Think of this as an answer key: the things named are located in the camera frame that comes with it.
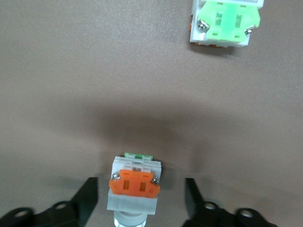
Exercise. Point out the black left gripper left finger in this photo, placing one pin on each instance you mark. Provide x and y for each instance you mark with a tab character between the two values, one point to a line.
78	208

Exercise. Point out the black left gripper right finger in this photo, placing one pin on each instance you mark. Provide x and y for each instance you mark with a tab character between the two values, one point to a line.
201	212

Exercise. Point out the green button orange contact block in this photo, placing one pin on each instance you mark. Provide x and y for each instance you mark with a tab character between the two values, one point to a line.
133	186

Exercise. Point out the brown table cover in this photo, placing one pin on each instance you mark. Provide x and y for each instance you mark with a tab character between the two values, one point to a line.
94	82

